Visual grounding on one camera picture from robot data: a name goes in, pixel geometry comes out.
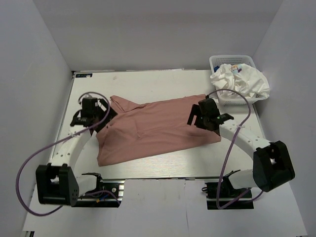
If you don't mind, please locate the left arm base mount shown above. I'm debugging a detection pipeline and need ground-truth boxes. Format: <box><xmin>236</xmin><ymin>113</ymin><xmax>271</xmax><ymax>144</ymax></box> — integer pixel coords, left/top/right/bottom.
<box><xmin>74</xmin><ymin>180</ymin><xmax>125</xmax><ymax>208</ymax></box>

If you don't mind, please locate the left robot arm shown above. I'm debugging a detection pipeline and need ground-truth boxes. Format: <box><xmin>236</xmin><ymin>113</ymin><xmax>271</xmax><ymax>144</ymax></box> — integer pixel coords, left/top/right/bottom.
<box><xmin>36</xmin><ymin>97</ymin><xmax>116</xmax><ymax>207</ymax></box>

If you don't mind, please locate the white printed t shirt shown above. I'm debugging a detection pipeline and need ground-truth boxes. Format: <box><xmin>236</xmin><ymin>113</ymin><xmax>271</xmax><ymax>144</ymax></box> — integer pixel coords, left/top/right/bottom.
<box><xmin>210</xmin><ymin>64</ymin><xmax>270</xmax><ymax>100</ymax></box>

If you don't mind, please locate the white plastic basket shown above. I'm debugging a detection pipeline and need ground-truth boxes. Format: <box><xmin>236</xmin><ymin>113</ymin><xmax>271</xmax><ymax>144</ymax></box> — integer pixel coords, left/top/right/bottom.
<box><xmin>209</xmin><ymin>55</ymin><xmax>270</xmax><ymax>106</ymax></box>

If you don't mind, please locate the blue table label sticker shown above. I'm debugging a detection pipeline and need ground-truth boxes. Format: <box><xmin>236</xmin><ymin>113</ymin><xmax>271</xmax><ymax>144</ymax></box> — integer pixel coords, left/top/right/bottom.
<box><xmin>75</xmin><ymin>73</ymin><xmax>93</xmax><ymax>78</ymax></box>

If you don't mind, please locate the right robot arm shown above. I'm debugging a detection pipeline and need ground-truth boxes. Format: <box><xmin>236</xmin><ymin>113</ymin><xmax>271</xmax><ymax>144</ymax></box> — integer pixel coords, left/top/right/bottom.
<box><xmin>187</xmin><ymin>98</ymin><xmax>295</xmax><ymax>197</ymax></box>

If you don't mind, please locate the pink t shirt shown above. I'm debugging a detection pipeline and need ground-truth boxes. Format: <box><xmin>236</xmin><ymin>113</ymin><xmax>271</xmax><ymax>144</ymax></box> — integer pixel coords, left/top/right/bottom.
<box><xmin>96</xmin><ymin>94</ymin><xmax>221</xmax><ymax>166</ymax></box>

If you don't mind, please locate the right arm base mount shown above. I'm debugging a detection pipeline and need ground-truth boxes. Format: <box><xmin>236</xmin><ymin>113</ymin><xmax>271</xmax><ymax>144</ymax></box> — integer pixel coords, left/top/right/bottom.
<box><xmin>201</xmin><ymin>182</ymin><xmax>254</xmax><ymax>210</ymax></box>

